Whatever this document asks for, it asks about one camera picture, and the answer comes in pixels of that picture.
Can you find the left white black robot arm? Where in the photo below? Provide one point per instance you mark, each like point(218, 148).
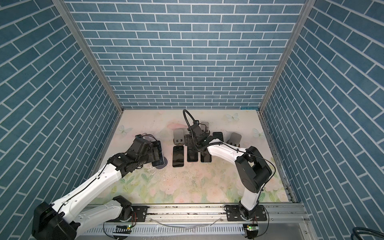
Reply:
point(66, 219)

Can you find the black phone stand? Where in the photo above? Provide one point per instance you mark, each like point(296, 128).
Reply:
point(192, 155)
point(178, 156)

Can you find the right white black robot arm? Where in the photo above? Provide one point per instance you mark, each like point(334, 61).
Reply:
point(254, 171)

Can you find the black phone back stand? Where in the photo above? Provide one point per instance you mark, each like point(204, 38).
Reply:
point(178, 156)

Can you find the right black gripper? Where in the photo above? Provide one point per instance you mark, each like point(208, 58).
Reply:
point(188, 138)

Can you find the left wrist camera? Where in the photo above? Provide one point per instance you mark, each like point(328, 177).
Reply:
point(145, 135)

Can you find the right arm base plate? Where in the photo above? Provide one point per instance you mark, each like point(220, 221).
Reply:
point(236, 213)

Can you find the aluminium mounting rail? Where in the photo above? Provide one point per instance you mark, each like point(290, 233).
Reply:
point(173, 214)

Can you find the shiny phone stand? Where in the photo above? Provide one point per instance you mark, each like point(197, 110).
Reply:
point(206, 157)
point(157, 153)
point(218, 135)

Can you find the grey phone stand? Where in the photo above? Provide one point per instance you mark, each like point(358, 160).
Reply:
point(204, 126)

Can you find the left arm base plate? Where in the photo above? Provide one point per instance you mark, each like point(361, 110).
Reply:
point(137, 214)

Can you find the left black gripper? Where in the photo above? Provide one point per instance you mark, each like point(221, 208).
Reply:
point(152, 157)

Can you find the white slotted cable duct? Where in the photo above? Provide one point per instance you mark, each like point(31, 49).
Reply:
point(159, 230)

